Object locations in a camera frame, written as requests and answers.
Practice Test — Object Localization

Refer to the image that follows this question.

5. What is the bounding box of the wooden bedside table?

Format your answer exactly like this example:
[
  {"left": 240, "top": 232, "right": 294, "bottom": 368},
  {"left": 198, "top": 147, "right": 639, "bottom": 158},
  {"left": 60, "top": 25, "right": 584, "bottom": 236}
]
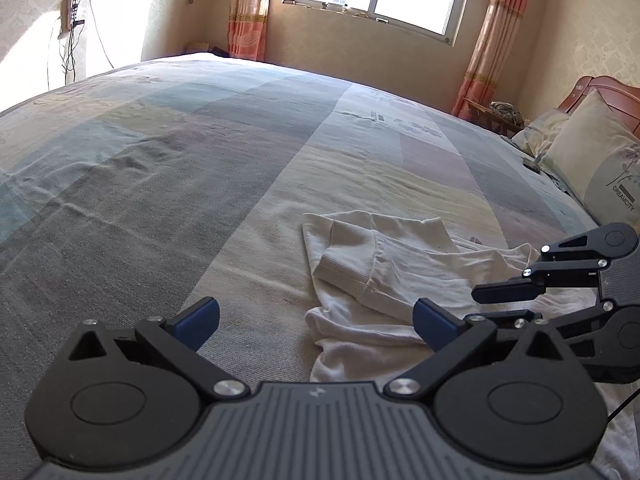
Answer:
[{"left": 463, "top": 98, "right": 524, "bottom": 139}]

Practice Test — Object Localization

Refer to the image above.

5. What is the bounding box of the right orange striped curtain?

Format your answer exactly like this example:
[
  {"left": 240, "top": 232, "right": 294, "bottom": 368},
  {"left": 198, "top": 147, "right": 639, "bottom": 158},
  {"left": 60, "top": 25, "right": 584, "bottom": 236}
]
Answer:
[{"left": 451, "top": 0, "right": 528, "bottom": 120}]

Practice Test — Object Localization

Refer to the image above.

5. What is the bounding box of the orange striped curtain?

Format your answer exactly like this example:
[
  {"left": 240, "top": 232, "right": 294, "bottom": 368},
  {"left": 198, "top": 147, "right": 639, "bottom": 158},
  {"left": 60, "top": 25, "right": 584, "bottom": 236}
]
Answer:
[
  {"left": 227, "top": 0, "right": 270, "bottom": 62},
  {"left": 451, "top": 0, "right": 528, "bottom": 120}
]

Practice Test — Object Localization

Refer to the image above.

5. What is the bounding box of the pastel pillow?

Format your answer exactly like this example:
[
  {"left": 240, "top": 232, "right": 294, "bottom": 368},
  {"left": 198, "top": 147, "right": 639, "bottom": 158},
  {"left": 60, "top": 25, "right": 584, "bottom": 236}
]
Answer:
[
  {"left": 542, "top": 90, "right": 639, "bottom": 229},
  {"left": 511, "top": 110, "right": 570, "bottom": 158}
]

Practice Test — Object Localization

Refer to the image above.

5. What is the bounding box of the patchwork pastel bed sheet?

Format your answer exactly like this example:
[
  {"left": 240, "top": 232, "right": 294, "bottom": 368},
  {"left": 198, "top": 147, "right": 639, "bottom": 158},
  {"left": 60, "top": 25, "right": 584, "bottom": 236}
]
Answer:
[{"left": 1, "top": 54, "right": 606, "bottom": 479}]

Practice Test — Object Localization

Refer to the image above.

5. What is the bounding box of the wooden headboard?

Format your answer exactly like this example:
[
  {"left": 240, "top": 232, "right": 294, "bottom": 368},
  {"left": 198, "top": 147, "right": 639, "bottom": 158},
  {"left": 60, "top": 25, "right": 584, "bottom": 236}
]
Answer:
[{"left": 558, "top": 76, "right": 640, "bottom": 138}]

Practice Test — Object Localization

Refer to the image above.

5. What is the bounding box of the front pastel pillow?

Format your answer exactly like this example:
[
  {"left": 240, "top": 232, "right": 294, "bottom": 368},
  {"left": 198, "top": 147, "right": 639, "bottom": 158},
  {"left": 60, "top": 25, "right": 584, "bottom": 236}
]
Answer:
[{"left": 542, "top": 90, "right": 639, "bottom": 229}]

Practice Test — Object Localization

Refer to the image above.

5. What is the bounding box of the rear pastel pillow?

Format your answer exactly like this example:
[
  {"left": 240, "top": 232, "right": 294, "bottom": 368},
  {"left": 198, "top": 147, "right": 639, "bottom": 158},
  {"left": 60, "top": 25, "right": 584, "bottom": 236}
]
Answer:
[{"left": 511, "top": 110, "right": 570, "bottom": 158}]

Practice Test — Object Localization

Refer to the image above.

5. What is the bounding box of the white printed sweatshirt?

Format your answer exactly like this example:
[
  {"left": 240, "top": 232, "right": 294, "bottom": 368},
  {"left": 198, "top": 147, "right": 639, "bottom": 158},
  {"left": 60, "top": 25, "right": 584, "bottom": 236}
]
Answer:
[{"left": 303, "top": 211, "right": 639, "bottom": 479}]

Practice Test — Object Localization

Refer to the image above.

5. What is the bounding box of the black remote control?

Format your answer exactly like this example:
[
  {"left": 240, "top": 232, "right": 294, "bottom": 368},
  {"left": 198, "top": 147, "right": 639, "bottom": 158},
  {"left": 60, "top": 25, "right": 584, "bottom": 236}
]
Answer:
[{"left": 522, "top": 158, "right": 541, "bottom": 174}]

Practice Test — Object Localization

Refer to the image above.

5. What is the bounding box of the left orange striped curtain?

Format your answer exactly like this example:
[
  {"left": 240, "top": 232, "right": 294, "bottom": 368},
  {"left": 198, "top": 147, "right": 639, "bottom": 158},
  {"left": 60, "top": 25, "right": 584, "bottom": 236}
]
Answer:
[{"left": 227, "top": 0, "right": 270, "bottom": 62}]

